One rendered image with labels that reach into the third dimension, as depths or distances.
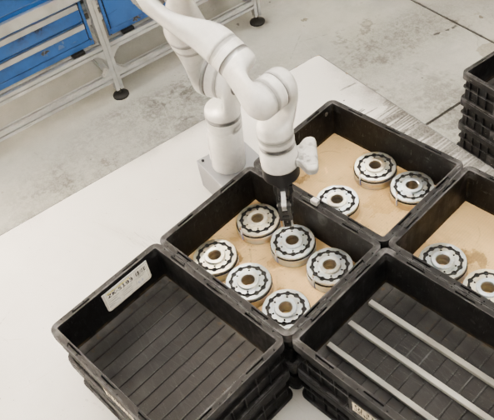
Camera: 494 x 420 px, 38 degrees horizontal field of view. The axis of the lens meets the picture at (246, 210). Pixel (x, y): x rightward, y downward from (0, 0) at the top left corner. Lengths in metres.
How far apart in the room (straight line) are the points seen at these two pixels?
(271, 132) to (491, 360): 0.62
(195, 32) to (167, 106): 2.16
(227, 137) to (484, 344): 0.79
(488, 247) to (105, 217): 1.01
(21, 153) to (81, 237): 1.53
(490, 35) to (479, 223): 2.09
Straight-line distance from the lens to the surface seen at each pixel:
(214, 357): 1.54
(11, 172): 3.43
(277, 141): 1.33
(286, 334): 1.42
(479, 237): 1.69
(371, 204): 1.75
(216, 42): 1.31
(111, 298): 1.60
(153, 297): 1.66
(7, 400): 1.80
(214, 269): 1.63
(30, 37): 3.30
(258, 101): 1.26
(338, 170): 1.83
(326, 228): 1.63
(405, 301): 1.58
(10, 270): 2.03
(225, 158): 1.88
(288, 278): 1.62
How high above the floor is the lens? 2.13
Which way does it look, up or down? 47 degrees down
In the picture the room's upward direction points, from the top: 12 degrees counter-clockwise
